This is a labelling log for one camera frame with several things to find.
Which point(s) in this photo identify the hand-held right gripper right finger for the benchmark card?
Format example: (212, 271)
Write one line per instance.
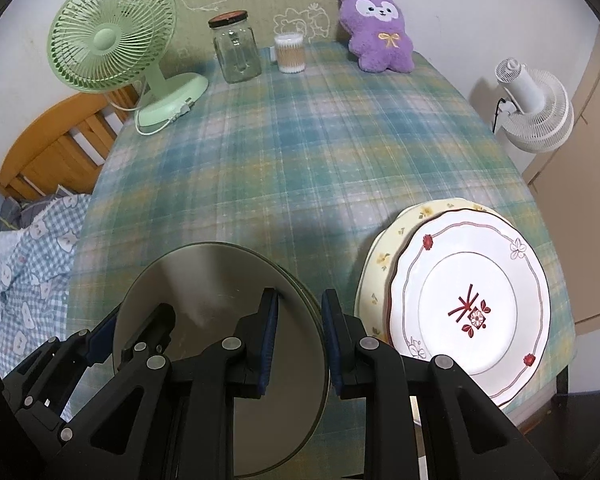
(330, 340)

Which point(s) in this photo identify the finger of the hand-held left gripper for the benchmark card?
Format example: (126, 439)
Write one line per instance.
(100, 342)
(150, 327)

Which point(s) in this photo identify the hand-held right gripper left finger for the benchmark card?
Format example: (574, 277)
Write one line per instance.
(267, 340)

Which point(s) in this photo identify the large grey floral bowl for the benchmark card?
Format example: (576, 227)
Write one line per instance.
(205, 285)

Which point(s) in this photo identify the yellow floral plate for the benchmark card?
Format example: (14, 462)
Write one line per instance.
(380, 260)

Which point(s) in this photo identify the white plate with red pattern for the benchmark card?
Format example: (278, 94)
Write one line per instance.
(480, 270)

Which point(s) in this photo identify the blue checked blanket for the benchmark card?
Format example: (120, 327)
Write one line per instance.
(30, 260)

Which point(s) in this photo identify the plaid tablecloth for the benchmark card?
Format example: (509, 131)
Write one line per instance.
(305, 160)

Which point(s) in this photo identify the beige cabinet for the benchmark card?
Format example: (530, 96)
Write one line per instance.
(595, 240)

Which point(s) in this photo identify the glass jar with dark lid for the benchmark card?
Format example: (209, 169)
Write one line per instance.
(235, 55)

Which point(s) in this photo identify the cotton swab container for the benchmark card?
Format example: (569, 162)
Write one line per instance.
(289, 55)

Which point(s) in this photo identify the green desk fan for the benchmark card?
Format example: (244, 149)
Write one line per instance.
(105, 40)

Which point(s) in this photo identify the purple plush toy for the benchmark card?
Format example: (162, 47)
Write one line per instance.
(380, 45)

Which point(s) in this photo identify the white clip fan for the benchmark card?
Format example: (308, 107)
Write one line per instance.
(540, 120)

